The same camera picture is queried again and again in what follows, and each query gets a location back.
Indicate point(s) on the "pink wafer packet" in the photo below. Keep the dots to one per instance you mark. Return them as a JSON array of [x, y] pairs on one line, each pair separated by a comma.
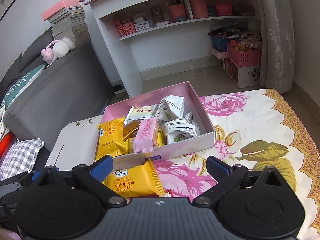
[[146, 138]]

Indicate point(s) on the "red small basket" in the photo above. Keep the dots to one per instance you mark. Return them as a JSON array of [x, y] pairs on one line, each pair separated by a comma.
[[223, 9]]

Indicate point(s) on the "gold foil snack packet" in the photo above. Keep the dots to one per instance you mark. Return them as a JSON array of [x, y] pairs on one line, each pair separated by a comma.
[[130, 130]]

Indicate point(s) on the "pink cardboard box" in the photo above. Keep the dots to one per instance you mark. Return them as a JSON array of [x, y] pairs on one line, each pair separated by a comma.
[[160, 127]]

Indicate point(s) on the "floral table cloth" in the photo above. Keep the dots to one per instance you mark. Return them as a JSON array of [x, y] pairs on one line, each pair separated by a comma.
[[256, 129]]

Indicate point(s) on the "grey checked pillow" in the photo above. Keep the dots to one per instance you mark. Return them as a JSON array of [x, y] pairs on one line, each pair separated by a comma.
[[21, 157]]

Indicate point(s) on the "large pink storage basket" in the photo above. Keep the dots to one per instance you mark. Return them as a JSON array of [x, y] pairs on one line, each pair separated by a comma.
[[244, 58]]

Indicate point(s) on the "pink lattice basket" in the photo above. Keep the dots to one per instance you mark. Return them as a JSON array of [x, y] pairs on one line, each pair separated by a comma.
[[126, 29]]

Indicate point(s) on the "white crumpled tea packet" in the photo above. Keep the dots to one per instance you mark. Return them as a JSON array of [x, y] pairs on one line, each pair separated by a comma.
[[170, 108]]

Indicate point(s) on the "pink white plush toy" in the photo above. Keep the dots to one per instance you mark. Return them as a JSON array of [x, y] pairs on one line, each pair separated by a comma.
[[57, 49]]

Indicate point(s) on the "white bookshelf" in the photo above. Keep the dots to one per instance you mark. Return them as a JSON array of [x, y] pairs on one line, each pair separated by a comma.
[[160, 46]]

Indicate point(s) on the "white printed storage box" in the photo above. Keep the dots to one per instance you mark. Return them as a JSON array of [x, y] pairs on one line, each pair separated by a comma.
[[242, 76]]

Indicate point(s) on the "grey sofa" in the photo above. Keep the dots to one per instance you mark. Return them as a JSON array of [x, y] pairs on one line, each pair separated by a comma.
[[73, 88]]

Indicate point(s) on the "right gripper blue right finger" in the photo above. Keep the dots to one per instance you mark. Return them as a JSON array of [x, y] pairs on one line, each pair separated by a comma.
[[217, 169]]

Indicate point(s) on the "pink tall cup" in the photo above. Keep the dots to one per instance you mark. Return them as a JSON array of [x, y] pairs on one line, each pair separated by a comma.
[[199, 8]]

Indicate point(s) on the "teal patterned cushion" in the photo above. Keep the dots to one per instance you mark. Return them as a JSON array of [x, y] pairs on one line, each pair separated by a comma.
[[21, 85]]

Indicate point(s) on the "lace curtain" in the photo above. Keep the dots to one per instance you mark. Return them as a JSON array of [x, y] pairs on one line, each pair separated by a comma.
[[278, 45]]

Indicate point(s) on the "yellow egg-yolk pastry packet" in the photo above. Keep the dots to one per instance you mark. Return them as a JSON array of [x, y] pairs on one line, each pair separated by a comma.
[[111, 141]]

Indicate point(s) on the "stack of books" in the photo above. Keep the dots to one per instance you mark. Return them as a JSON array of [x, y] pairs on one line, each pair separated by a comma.
[[67, 18]]

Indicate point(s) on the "power strip with cable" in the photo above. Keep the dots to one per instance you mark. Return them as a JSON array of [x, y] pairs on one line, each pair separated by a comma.
[[119, 91]]

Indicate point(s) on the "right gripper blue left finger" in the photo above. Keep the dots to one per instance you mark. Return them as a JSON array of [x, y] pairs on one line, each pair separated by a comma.
[[99, 170]]

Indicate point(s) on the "blue storage bin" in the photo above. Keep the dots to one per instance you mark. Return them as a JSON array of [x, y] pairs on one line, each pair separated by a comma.
[[220, 43]]

